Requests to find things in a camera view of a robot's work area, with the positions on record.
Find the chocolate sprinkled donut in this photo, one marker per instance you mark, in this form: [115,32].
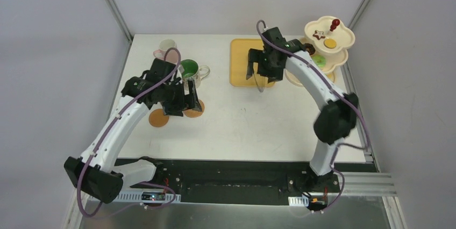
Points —
[309,48]

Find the left aluminium frame post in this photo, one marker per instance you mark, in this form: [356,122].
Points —
[115,10]

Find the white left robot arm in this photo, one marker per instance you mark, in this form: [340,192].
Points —
[94,171]

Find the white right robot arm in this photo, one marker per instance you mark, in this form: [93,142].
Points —
[337,110]

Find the light woven round coaster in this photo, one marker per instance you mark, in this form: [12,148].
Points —
[195,113]

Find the green frosted donut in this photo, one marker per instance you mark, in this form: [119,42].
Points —
[319,60]

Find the star-shaped chocolate cookie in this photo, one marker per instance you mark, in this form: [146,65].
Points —
[319,35]

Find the pink mug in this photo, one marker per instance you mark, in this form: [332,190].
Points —
[164,46]

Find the orange round coaster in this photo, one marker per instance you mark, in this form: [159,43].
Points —
[157,118]

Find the right white slotted cable duct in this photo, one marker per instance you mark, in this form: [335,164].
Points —
[298,201]

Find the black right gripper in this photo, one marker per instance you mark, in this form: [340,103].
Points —
[262,61]

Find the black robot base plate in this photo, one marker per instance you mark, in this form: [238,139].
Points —
[241,182]

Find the metal tongs with black tips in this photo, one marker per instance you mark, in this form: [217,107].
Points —
[259,85]

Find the yellow plastic tray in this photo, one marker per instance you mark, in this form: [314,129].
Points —
[238,61]

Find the floral mug with green inside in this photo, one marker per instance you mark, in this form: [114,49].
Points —
[192,71]

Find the round yellow biscuit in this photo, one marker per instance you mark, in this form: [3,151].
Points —
[330,43]

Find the cream three-tier cake stand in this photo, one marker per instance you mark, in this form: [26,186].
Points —
[335,29]

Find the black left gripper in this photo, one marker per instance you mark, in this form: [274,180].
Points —
[178,97]

